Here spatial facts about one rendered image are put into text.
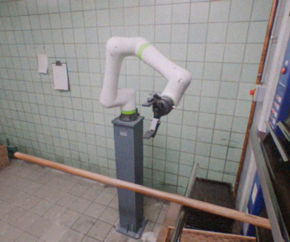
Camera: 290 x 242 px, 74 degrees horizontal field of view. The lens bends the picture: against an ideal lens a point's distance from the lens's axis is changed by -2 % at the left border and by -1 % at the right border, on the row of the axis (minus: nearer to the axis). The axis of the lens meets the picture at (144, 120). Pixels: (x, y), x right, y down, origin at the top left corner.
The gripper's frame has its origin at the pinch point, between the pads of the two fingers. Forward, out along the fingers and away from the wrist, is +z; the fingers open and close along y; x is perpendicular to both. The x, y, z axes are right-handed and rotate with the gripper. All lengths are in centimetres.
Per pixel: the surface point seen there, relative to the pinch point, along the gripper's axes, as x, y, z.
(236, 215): -37.3, 27.8, 7.3
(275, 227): -41, 6, 31
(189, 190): -19.1, 30.5, -2.8
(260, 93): -51, 1, -79
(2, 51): 250, -21, -114
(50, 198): 152, 148, -63
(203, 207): -26.0, 28.1, 7.5
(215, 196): -32, 63, -42
